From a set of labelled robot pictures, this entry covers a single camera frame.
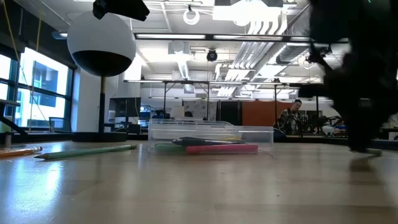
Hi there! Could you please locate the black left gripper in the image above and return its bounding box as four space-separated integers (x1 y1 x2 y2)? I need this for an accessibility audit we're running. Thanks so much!
92 0 150 22

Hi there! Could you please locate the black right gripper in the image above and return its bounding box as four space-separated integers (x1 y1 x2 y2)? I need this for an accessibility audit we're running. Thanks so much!
323 51 398 153

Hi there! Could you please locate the clear plastic supply box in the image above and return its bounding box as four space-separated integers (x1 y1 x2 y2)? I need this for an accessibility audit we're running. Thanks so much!
147 124 275 156

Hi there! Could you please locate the clear plastic container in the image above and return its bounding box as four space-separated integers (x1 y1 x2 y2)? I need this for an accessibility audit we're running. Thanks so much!
149 118 234 128

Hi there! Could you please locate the yellow-green crayon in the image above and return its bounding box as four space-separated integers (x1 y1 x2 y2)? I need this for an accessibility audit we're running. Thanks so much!
217 134 243 141

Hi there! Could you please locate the pink marker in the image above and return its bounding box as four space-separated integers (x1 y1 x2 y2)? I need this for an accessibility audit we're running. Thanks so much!
185 143 259 156

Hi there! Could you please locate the light green pencil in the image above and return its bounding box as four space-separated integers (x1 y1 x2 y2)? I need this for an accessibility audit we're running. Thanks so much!
33 144 138 161

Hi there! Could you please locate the orange pencil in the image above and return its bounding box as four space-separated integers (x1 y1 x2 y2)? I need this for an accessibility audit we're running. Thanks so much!
0 146 44 159

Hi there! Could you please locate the white globe lamp black stand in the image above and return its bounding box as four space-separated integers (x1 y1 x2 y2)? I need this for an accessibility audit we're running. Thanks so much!
67 11 137 143

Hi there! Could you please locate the person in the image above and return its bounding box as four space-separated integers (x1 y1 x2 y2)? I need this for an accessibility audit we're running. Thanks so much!
276 99 304 135

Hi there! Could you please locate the linear ceiling light fixture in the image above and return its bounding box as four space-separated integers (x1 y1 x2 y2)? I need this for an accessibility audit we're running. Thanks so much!
133 32 313 44

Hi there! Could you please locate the dark computer monitor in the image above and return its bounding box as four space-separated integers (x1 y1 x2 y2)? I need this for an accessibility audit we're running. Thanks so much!
108 96 142 125

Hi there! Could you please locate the white ceiling ring light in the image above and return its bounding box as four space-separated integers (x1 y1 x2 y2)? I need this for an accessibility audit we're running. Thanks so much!
182 5 201 26

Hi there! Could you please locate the orange partition wall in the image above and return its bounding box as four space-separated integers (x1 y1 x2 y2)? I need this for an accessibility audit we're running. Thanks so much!
241 100 295 127

